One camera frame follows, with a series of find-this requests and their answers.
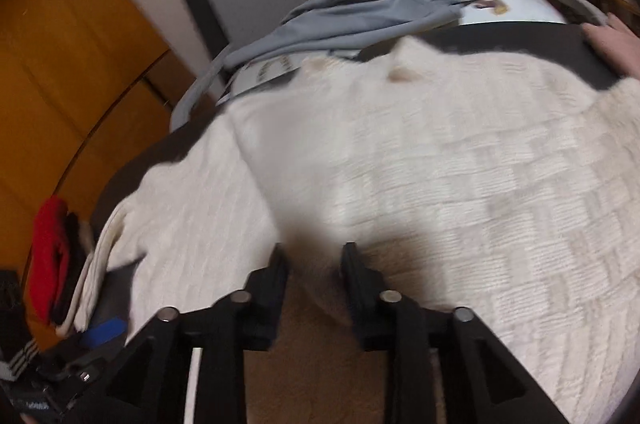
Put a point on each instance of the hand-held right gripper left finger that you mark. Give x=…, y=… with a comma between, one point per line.
x=272, y=299

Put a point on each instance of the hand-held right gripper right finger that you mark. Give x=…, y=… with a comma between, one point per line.
x=357, y=304

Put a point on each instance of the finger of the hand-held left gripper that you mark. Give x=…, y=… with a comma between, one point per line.
x=105, y=331

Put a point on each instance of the white knit sweater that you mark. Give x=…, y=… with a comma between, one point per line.
x=450, y=163

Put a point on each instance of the pink knit sweater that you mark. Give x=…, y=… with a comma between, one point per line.
x=617, y=46

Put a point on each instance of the beige folded garment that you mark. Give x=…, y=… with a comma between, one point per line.
x=92, y=279

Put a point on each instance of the black striped wrist wrap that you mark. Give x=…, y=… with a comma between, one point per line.
x=15, y=354

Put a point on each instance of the black folded garment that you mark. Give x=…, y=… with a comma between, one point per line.
x=72, y=254

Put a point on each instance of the red folded sweater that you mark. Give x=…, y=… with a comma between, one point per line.
x=50, y=249

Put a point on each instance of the wooden wardrobe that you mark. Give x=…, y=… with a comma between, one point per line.
x=65, y=53

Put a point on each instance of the grey-blue garment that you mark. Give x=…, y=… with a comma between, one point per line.
x=350, y=18

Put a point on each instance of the white printed cushion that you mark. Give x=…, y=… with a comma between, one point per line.
x=525, y=6

